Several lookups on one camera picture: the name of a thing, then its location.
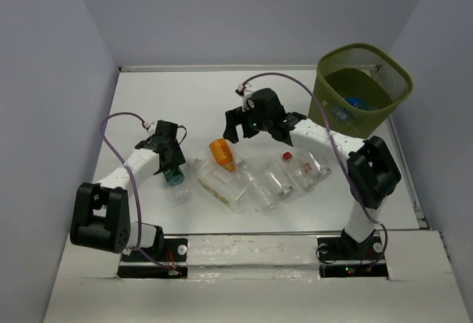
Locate clear ribbed water bottle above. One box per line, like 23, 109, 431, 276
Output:
234, 157, 275, 212

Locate green label water bottle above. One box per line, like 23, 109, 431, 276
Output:
163, 166, 189, 204

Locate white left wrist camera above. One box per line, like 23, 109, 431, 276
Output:
147, 120, 178, 140

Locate clear jar by bin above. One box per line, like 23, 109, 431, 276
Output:
297, 149, 331, 181

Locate purple camera cable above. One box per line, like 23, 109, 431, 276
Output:
237, 72, 389, 275
101, 112, 178, 274

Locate square clear plastic bottle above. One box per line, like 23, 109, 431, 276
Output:
191, 159, 246, 211

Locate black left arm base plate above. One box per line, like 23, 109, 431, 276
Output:
117, 237, 188, 279

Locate blue label water bottle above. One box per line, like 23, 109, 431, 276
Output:
344, 97, 378, 112

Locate orange juice bottle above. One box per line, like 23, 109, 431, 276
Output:
208, 138, 236, 172

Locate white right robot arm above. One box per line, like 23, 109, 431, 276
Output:
223, 86, 401, 258

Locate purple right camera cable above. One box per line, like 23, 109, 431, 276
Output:
237, 72, 389, 275

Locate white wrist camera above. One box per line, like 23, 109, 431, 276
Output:
147, 120, 178, 140
235, 84, 254, 112

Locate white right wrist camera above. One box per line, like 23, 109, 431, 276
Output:
235, 84, 254, 112

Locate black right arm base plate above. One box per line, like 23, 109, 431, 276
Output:
315, 235, 389, 279

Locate clear jar silver lid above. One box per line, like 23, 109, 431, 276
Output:
259, 160, 294, 200

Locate green mesh waste bin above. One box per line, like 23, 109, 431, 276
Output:
308, 43, 413, 138

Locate clear bottle inside bin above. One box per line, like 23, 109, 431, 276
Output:
331, 105, 355, 124

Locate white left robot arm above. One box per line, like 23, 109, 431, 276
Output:
69, 120, 186, 260

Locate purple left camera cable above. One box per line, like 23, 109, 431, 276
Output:
101, 112, 178, 274

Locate red cap clear bottle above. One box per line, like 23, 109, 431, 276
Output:
282, 152, 319, 193

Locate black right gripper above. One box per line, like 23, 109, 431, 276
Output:
223, 101, 273, 142

